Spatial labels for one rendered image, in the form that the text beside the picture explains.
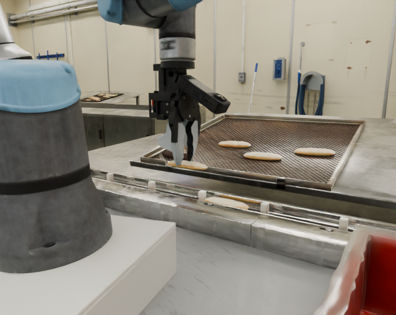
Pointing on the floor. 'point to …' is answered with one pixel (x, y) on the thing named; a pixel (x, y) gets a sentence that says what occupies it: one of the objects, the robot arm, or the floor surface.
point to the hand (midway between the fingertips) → (186, 158)
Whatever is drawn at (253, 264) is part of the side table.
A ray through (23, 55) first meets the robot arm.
